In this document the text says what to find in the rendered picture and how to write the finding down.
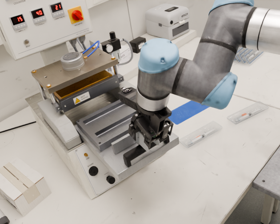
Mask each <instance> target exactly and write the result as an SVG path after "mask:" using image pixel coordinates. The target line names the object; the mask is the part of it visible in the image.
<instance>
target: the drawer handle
mask: <svg viewBox="0 0 280 224"><path fill-rule="evenodd" d="M163 141H164V142H165V143H169V142H170V140H169V135H167V137H166V138H164V139H163V140H161V139H159V142H160V143H161V142H163ZM155 146H156V144H155V143H154V142H152V143H151V146H150V148H149V149H151V148H153V147H155ZM145 152H146V150H145V149H144V148H143V147H142V146H141V145H140V144H139V145H138V146H136V147H135V148H133V149H131V150H130V151H128V152H126V153H124V154H123V159H124V164H125V165H126V166H127V167H128V168H129V167H130V166H131V160H133V159H135V158H137V157H138V156H140V155H141V154H143V153H145Z"/></svg>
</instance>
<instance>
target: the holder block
mask: <svg viewBox="0 0 280 224"><path fill-rule="evenodd" d="M135 113H137V111H136V110H135V109H133V108H131V107H129V106H128V105H126V104H124V103H123V102H121V101H120V99H119V100H117V101H115V102H113V103H111V104H109V105H107V106H105V107H103V108H101V109H99V110H97V111H95V112H93V113H91V114H89V115H87V116H85V117H83V118H81V119H79V120H77V121H76V123H77V126H78V128H79V129H80V130H81V131H82V132H83V133H84V134H85V135H86V136H87V137H88V138H89V140H91V141H92V143H93V144H95V145H96V147H97V148H98V149H99V150H100V151H103V150H105V149H106V148H108V147H110V146H111V143H112V142H114V141H116V140H117V139H119V138H121V137H123V136H125V135H127V134H128V128H129V124H130V123H131V118H132V116H133V115H134V114H135Z"/></svg>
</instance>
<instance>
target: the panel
mask: <svg viewBox="0 0 280 224"><path fill-rule="evenodd" d="M73 151H74V153H75V155H76V157H77V159H78V161H79V163H80V165H81V167H82V169H83V171H84V173H85V175H86V177H87V179H88V181H89V183H90V185H91V187H92V190H93V192H94V194H95V196H96V197H97V196H99V195H100V194H102V193H103V192H105V191H107V190H108V189H110V188H111V187H113V186H114V185H116V184H117V183H119V182H120V181H119V180H118V179H117V178H116V177H115V176H114V175H113V174H112V173H111V172H110V171H109V169H108V168H107V167H106V166H105V165H104V164H103V163H102V162H101V160H100V159H99V158H98V157H97V156H96V155H95V154H94V153H93V151H92V150H91V149H90V148H89V147H88V146H87V145H86V144H83V145H81V146H80V147H78V148H76V149H74V150H73ZM93 167H96V168H97V169H98V173H97V174H96V175H94V176H93V175H91V174H90V169H91V168H93ZM107 176H113V177H114V178H115V183H113V184H110V183H108V182H107V180H106V178H107Z"/></svg>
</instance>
